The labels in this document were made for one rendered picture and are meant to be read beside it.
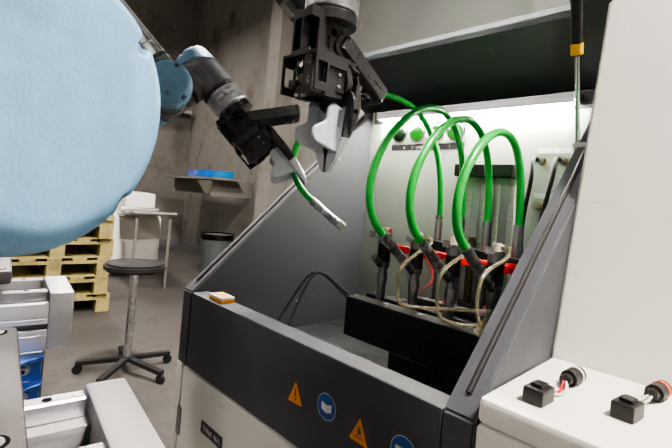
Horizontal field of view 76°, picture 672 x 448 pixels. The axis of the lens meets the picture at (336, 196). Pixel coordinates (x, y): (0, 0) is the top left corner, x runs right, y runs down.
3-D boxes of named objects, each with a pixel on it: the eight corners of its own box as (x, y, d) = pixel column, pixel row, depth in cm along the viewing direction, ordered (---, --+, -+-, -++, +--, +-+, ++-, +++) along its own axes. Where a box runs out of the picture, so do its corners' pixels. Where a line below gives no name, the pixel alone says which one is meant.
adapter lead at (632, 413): (633, 426, 43) (634, 405, 43) (608, 416, 45) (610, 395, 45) (673, 400, 50) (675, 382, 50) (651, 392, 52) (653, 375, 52)
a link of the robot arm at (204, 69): (173, 76, 94) (206, 56, 97) (205, 114, 93) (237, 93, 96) (167, 56, 87) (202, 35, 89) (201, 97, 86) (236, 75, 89)
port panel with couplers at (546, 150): (516, 273, 95) (528, 132, 95) (522, 272, 97) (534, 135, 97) (581, 285, 86) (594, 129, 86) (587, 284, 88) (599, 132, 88)
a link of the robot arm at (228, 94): (237, 93, 96) (235, 75, 88) (250, 108, 96) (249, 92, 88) (209, 112, 94) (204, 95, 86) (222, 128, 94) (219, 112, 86)
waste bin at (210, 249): (236, 277, 583) (240, 235, 584) (204, 279, 556) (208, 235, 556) (222, 271, 620) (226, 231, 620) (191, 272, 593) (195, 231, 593)
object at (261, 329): (185, 365, 94) (192, 292, 94) (204, 361, 97) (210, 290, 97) (430, 547, 50) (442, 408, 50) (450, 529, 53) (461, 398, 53)
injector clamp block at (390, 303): (340, 367, 90) (346, 294, 90) (371, 357, 97) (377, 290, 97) (498, 443, 66) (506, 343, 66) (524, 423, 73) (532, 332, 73)
